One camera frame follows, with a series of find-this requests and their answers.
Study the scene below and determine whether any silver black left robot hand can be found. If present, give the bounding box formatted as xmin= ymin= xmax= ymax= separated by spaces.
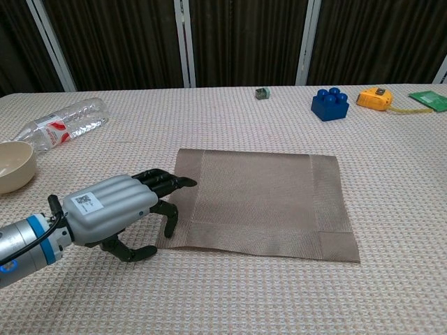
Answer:
xmin=61 ymin=168 xmax=198 ymax=263

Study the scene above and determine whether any cream plastic bowl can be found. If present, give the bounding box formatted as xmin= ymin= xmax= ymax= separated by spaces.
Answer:
xmin=0 ymin=140 xmax=38 ymax=195

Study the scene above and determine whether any brown cloth mat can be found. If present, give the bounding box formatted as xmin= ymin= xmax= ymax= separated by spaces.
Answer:
xmin=156 ymin=148 xmax=361 ymax=264

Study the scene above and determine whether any clear plastic water bottle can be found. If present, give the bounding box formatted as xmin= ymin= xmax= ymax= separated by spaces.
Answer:
xmin=13 ymin=97 xmax=110 ymax=153

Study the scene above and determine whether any beige checked tablecloth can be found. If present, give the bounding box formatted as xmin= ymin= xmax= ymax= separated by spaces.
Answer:
xmin=0 ymin=82 xmax=447 ymax=335

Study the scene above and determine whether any dark folding partition screen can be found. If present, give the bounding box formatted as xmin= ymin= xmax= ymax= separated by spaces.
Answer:
xmin=0 ymin=0 xmax=447 ymax=97

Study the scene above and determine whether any blue toy building block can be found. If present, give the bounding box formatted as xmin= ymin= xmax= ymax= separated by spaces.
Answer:
xmin=311 ymin=86 xmax=350 ymax=122

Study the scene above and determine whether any yellow tape measure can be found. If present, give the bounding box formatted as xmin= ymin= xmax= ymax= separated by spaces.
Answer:
xmin=356 ymin=87 xmax=434 ymax=114

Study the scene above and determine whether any green circuit board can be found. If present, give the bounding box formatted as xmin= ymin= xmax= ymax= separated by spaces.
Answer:
xmin=408 ymin=90 xmax=447 ymax=113

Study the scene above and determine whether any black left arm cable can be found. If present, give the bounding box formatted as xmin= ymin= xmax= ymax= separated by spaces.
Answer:
xmin=0 ymin=194 xmax=69 ymax=266

